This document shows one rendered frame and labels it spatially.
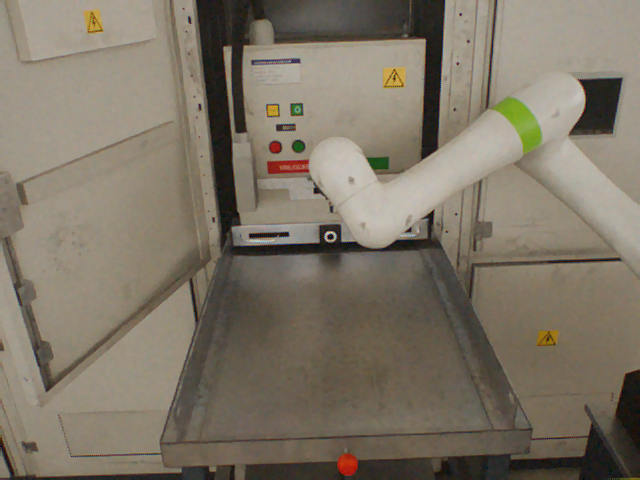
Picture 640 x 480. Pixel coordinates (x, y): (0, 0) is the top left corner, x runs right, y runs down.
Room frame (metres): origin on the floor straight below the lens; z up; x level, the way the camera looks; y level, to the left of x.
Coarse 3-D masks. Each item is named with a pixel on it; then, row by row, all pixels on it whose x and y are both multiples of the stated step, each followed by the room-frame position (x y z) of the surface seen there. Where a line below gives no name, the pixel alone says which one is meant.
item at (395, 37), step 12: (324, 36) 1.63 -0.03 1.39; (336, 36) 1.62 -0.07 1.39; (348, 36) 1.61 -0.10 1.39; (360, 36) 1.59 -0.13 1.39; (372, 36) 1.58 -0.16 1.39; (384, 36) 1.57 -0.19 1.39; (396, 36) 1.56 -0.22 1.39; (408, 36) 1.54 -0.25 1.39; (228, 48) 1.42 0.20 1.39; (252, 48) 1.42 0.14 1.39; (228, 96) 1.42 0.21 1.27; (420, 144) 1.42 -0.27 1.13; (420, 156) 1.42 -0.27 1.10; (240, 216) 1.42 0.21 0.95
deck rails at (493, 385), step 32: (224, 256) 1.28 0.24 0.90; (448, 256) 1.20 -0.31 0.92; (224, 288) 1.20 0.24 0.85; (448, 288) 1.16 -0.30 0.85; (224, 320) 1.06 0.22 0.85; (448, 320) 1.03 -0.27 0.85; (480, 320) 0.92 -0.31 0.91; (192, 352) 0.86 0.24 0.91; (480, 352) 0.89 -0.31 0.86; (192, 384) 0.82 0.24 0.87; (480, 384) 0.81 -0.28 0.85; (512, 384) 0.73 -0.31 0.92; (192, 416) 0.75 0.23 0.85; (512, 416) 0.70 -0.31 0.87
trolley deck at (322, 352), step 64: (320, 256) 1.36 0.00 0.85; (384, 256) 1.35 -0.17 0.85; (256, 320) 1.06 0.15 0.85; (320, 320) 1.05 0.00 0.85; (384, 320) 1.04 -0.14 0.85; (256, 384) 0.84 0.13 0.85; (320, 384) 0.83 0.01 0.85; (384, 384) 0.83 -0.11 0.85; (448, 384) 0.82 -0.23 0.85; (192, 448) 0.70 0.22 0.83; (256, 448) 0.70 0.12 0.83; (320, 448) 0.70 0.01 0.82; (384, 448) 0.70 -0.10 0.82; (448, 448) 0.70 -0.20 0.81; (512, 448) 0.70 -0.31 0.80
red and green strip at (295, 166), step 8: (296, 160) 1.42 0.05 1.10; (304, 160) 1.42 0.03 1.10; (368, 160) 1.42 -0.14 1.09; (376, 160) 1.42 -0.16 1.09; (384, 160) 1.42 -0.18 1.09; (272, 168) 1.42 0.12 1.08; (280, 168) 1.42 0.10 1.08; (288, 168) 1.42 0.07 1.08; (296, 168) 1.42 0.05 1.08; (304, 168) 1.42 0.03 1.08; (376, 168) 1.42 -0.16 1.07; (384, 168) 1.42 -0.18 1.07
